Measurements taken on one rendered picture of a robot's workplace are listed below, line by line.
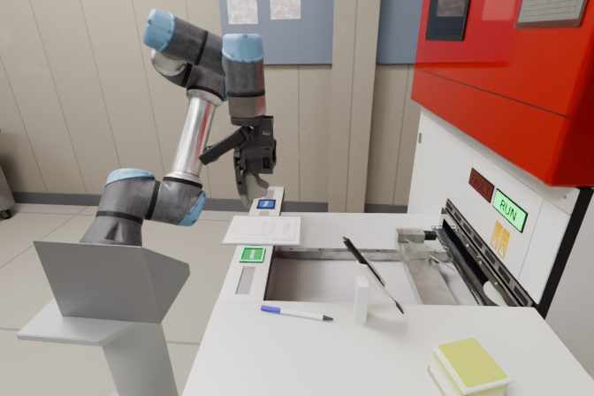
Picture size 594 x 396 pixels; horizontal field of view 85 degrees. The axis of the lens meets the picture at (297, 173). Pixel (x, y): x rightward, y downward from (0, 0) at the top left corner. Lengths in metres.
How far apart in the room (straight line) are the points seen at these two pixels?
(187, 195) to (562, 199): 0.86
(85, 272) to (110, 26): 2.33
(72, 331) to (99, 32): 2.42
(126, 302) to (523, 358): 0.81
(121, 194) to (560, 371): 0.97
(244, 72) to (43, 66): 2.87
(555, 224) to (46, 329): 1.11
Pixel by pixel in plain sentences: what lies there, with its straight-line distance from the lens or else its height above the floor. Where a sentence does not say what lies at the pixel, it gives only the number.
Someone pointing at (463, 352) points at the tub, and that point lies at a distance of 0.59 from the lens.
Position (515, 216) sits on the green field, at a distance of 0.83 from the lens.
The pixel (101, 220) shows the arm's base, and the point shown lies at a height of 1.03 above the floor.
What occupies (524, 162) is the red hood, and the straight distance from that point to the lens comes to 0.72.
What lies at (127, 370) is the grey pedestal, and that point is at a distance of 1.16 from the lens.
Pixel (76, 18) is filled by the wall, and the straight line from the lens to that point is 3.16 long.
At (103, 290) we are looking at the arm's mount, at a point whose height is 0.91.
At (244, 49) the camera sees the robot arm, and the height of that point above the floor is 1.44.
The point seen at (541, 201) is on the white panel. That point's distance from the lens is 0.77.
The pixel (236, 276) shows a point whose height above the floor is 0.96.
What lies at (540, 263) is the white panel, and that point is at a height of 1.05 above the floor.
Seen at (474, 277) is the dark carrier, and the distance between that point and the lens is 0.95.
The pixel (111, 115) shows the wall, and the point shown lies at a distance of 3.15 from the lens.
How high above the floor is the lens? 1.46
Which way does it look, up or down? 23 degrees down
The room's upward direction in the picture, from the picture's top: 1 degrees counter-clockwise
